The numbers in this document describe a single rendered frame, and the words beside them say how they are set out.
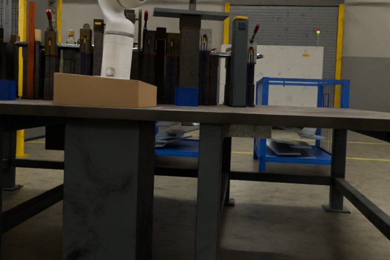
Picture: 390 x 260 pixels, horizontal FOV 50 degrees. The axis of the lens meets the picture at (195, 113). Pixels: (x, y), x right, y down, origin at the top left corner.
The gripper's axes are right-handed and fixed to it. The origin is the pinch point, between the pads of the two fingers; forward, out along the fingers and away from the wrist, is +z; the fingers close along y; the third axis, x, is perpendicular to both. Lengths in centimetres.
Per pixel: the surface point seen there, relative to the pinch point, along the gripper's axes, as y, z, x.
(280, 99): 800, 49, -112
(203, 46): 14.7, 17.4, -5.0
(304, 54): 801, -58, -163
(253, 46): 23.2, 15.8, -31.2
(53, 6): -2, 0, 72
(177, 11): -7.8, 3.5, 6.3
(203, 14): -4.1, 3.7, -6.3
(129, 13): 4.6, 2.0, 33.4
